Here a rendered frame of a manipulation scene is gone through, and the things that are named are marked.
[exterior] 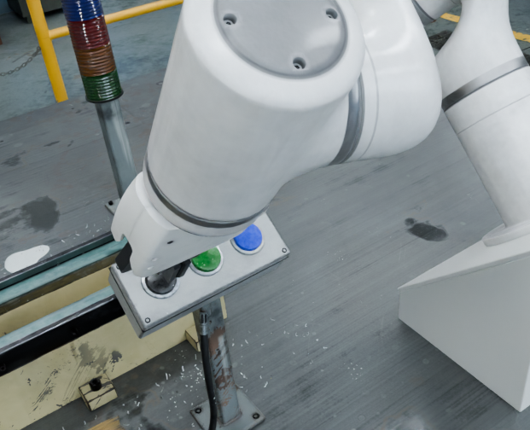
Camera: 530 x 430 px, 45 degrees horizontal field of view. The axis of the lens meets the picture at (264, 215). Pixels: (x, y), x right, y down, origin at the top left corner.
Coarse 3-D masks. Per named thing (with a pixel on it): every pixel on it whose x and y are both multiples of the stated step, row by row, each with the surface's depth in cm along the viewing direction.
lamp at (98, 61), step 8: (96, 48) 101; (104, 48) 102; (80, 56) 102; (88, 56) 101; (96, 56) 102; (104, 56) 102; (112, 56) 104; (80, 64) 103; (88, 64) 102; (96, 64) 102; (104, 64) 103; (112, 64) 104; (80, 72) 104; (88, 72) 103; (96, 72) 103; (104, 72) 103
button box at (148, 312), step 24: (264, 216) 67; (264, 240) 66; (192, 264) 62; (240, 264) 64; (264, 264) 65; (120, 288) 61; (144, 288) 60; (192, 288) 62; (216, 288) 62; (144, 312) 60; (168, 312) 60; (144, 336) 63
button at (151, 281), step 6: (150, 276) 60; (156, 276) 60; (162, 276) 61; (150, 282) 60; (156, 282) 60; (162, 282) 60; (174, 282) 61; (150, 288) 60; (156, 288) 60; (162, 288) 60; (168, 288) 60
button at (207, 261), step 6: (204, 252) 63; (210, 252) 63; (216, 252) 63; (198, 258) 62; (204, 258) 63; (210, 258) 63; (216, 258) 63; (198, 264) 62; (204, 264) 62; (210, 264) 62; (216, 264) 63; (204, 270) 62; (210, 270) 63
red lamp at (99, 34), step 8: (104, 16) 101; (72, 24) 99; (80, 24) 98; (88, 24) 99; (96, 24) 99; (104, 24) 101; (72, 32) 100; (80, 32) 99; (88, 32) 99; (96, 32) 100; (104, 32) 101; (72, 40) 101; (80, 40) 100; (88, 40) 100; (96, 40) 100; (104, 40) 101; (80, 48) 101; (88, 48) 101
